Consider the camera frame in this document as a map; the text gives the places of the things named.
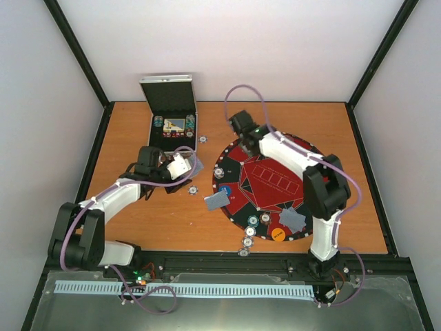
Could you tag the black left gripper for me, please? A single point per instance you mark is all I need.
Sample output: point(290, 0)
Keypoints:
point(173, 189)

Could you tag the grey card deck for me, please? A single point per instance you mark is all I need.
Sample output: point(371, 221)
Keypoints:
point(196, 165)

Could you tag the poker chip stack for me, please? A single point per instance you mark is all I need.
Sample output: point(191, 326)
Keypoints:
point(218, 173)

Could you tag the blue patterned playing card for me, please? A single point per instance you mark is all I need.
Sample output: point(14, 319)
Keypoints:
point(300, 225)
point(217, 200)
point(289, 217)

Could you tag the blue small blind button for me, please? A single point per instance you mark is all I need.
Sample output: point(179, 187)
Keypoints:
point(226, 189)

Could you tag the blue green fifty chip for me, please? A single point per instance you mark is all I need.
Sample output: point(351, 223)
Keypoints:
point(253, 221)

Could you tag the blue orange ten chip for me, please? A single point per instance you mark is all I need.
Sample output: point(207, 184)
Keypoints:
point(247, 242)
point(250, 231)

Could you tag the orange big blind button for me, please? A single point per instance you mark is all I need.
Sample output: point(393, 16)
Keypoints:
point(278, 234)

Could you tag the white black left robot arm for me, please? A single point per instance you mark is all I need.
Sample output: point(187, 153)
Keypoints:
point(78, 238)

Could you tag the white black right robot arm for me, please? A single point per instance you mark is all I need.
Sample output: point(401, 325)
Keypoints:
point(325, 187)

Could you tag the red dice row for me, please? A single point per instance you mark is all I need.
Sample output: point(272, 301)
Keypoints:
point(173, 134)

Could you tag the round red black poker mat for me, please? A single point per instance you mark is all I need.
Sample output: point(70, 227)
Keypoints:
point(260, 184)

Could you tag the boxed playing card deck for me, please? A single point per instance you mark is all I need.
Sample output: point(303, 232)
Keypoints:
point(174, 125)

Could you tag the aluminium poker chip case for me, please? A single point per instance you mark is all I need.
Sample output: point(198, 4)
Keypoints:
point(172, 97)

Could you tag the right poker chip row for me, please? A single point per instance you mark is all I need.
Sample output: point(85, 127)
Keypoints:
point(190, 125)

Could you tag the poker chip row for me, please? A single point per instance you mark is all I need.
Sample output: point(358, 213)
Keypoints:
point(190, 125)
point(158, 121)

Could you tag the left poker chip row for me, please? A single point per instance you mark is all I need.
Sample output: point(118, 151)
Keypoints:
point(158, 121)

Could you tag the light blue slotted cable duct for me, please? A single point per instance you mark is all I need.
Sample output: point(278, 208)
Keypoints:
point(194, 290)

